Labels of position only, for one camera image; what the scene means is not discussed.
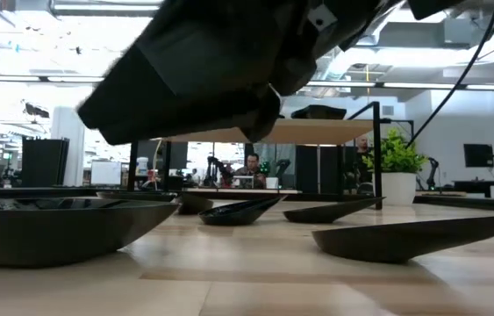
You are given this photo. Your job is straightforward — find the person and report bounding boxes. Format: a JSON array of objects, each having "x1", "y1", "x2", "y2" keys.
[
  {"x1": 233, "y1": 153, "x2": 268, "y2": 190},
  {"x1": 354, "y1": 136, "x2": 374, "y2": 194}
]

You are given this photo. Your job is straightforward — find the black lab desk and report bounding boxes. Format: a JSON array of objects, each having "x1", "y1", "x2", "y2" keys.
[{"x1": 432, "y1": 174, "x2": 494, "y2": 199}]

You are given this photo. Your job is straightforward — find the white plastic jug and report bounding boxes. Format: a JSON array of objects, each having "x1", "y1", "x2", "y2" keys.
[{"x1": 135, "y1": 156, "x2": 150, "y2": 177}]

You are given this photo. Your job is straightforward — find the light wooden lab table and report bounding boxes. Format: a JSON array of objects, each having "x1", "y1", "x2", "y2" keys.
[{"x1": 186, "y1": 188, "x2": 304, "y2": 196}]

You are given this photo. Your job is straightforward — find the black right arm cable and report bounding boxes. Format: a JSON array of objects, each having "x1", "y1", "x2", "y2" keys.
[{"x1": 406, "y1": 0, "x2": 494, "y2": 147}]

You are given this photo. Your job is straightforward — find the black display panel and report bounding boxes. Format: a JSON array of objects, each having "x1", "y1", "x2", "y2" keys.
[{"x1": 137, "y1": 140, "x2": 189, "y2": 171}]

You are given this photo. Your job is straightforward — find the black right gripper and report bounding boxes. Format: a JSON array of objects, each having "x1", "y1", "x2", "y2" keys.
[{"x1": 240, "y1": 0, "x2": 405, "y2": 144}]

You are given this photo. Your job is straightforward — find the black partition panel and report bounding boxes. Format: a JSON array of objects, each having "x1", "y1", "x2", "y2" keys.
[{"x1": 294, "y1": 144, "x2": 376, "y2": 194}]

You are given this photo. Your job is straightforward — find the wooden shelf with black legs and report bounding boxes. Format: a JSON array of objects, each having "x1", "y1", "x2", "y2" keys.
[{"x1": 126, "y1": 101, "x2": 383, "y2": 211}]

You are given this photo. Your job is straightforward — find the black square mini plate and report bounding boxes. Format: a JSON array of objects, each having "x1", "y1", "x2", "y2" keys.
[
  {"x1": 290, "y1": 110, "x2": 347, "y2": 120},
  {"x1": 292, "y1": 104, "x2": 347, "y2": 113}
]

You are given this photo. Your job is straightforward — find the white building column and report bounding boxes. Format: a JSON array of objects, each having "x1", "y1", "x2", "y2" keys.
[{"x1": 50, "y1": 104, "x2": 87, "y2": 188}]

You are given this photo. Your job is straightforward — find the white board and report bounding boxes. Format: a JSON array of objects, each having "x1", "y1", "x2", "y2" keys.
[{"x1": 90, "y1": 160, "x2": 123, "y2": 186}]

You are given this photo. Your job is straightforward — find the thin black metal stand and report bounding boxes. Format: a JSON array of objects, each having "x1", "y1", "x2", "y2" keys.
[{"x1": 380, "y1": 117, "x2": 416, "y2": 133}]

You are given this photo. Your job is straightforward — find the green plant in white pot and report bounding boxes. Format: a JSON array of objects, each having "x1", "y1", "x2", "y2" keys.
[{"x1": 362, "y1": 127, "x2": 430, "y2": 207}]

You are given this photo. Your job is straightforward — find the black monitor screen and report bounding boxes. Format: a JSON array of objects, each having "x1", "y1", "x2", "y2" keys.
[{"x1": 462, "y1": 143, "x2": 494, "y2": 169}]

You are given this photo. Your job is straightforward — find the black cabinet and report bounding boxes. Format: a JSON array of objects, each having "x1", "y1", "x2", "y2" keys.
[{"x1": 21, "y1": 136, "x2": 71, "y2": 188}]

